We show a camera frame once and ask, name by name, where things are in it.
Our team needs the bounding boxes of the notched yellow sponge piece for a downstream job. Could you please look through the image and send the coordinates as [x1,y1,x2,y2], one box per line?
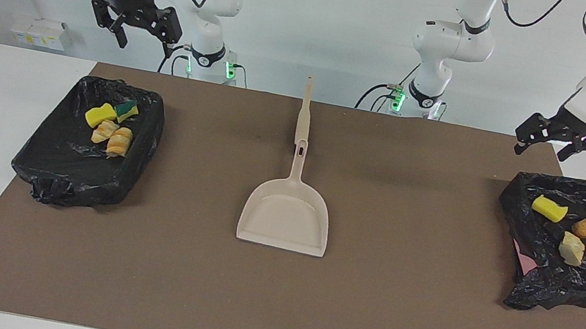
[529,193,571,225]

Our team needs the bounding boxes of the beige plastic dustpan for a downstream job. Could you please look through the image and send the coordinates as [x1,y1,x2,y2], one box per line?
[234,131,345,259]

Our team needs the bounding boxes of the black base cable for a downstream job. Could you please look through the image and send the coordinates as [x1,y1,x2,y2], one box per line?
[354,50,426,119]
[157,41,194,78]

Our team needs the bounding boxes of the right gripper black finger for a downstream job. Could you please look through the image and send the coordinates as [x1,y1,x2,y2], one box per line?
[109,15,132,49]
[160,35,178,61]

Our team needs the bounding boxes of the yellow green sponge piece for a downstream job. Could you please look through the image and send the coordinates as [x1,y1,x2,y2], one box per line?
[112,98,141,126]

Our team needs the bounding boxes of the small striped croissant piece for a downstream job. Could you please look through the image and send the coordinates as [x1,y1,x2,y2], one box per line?
[90,118,120,148]

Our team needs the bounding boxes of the brown table mat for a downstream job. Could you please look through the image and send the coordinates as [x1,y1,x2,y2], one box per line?
[0,45,586,329]

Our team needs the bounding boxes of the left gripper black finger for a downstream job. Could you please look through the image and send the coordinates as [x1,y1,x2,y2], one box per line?
[556,135,586,166]
[513,135,533,157]

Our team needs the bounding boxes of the large striped croissant piece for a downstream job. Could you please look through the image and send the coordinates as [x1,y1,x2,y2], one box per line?
[104,125,136,161]

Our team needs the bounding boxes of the yellow sponge wedge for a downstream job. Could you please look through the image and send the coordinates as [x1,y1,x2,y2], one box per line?
[83,99,120,132]

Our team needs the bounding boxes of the beige hand brush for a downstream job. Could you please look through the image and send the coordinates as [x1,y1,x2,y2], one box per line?
[293,75,321,147]

